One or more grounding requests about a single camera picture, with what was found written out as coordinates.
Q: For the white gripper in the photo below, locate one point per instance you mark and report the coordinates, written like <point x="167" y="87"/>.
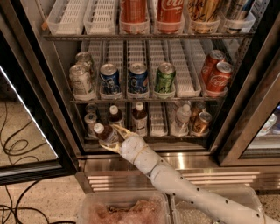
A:
<point x="130" y="148"/>

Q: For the brown bottle white cap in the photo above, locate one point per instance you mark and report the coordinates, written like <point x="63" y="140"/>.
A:
<point x="106" y="133"/>
<point x="139" y="119"/>

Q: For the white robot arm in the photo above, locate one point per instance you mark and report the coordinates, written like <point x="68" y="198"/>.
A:
<point x="166" y="179"/>

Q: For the clear water bottle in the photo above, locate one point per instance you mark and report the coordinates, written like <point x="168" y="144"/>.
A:
<point x="181" y="120"/>

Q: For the open fridge glass door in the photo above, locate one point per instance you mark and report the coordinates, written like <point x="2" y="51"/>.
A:
<point x="36" y="142"/>

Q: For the orange can top shelf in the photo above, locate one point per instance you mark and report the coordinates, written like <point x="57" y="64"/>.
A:
<point x="133" y="11"/>

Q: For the red coke can top shelf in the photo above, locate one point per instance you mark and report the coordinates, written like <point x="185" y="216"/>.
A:
<point x="169" y="11"/>

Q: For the gold can top shelf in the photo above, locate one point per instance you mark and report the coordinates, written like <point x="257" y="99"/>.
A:
<point x="203" y="10"/>

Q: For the silver blue can top shelf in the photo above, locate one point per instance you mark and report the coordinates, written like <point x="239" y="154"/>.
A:
<point x="239" y="9"/>

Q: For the front silver slim can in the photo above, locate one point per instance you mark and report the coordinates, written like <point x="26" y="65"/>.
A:
<point x="90" y="120"/>

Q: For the silver slim can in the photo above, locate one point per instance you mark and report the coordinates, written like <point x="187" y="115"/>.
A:
<point x="91" y="108"/>
<point x="90" y="120"/>

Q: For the rear silver slim can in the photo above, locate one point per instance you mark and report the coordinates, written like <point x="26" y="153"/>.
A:
<point x="91" y="108"/>

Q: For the right blue pepsi can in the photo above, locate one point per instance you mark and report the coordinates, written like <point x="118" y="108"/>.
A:
<point x="138" y="78"/>

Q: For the blue pepsi can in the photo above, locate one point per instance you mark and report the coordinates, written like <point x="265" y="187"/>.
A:
<point x="138" y="78"/>
<point x="109" y="75"/>

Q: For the left blue pepsi can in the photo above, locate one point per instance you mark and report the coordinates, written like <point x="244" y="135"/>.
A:
<point x="109" y="75"/>

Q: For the left clear plastic bin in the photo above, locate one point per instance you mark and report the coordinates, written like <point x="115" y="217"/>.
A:
<point x="144" y="207"/>

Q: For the clear plastic bin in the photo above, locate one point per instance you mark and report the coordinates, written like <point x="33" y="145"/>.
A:
<point x="186" y="213"/>
<point x="144" y="207"/>

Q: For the green soda can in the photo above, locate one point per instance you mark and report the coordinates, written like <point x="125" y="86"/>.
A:
<point x="164" y="78"/>

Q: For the front white can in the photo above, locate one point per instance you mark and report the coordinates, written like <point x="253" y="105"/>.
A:
<point x="83" y="89"/>

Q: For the white can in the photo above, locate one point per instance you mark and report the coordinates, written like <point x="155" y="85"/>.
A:
<point x="83" y="89"/>
<point x="85" y="59"/>

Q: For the front gold can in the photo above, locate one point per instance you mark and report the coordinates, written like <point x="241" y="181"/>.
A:
<point x="201" y="123"/>

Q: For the rear gold can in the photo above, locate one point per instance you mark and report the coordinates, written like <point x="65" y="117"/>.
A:
<point x="198" y="107"/>

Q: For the rear white can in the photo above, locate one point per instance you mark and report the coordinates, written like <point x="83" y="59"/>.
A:
<point x="85" y="59"/>

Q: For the right clear plastic bin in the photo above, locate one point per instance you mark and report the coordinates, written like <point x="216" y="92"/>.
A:
<point x="186" y="213"/>

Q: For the front red coke can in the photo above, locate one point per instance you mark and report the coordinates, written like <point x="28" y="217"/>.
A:
<point x="219" y="77"/>

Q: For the rear red coke can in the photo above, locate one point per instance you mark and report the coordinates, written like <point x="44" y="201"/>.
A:
<point x="214" y="57"/>

